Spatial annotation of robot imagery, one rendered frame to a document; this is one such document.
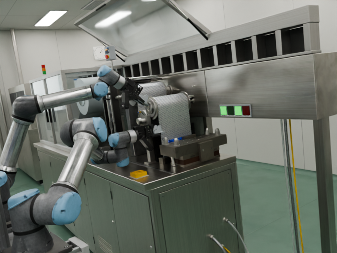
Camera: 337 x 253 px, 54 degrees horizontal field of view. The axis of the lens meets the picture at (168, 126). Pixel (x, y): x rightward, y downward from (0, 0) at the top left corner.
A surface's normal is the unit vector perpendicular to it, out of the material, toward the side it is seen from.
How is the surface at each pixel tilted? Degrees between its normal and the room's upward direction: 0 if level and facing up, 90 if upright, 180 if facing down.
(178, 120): 90
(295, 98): 90
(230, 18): 90
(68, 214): 94
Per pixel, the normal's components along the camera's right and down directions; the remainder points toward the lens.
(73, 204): 0.94, 0.00
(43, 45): 0.56, 0.04
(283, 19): -0.82, 0.18
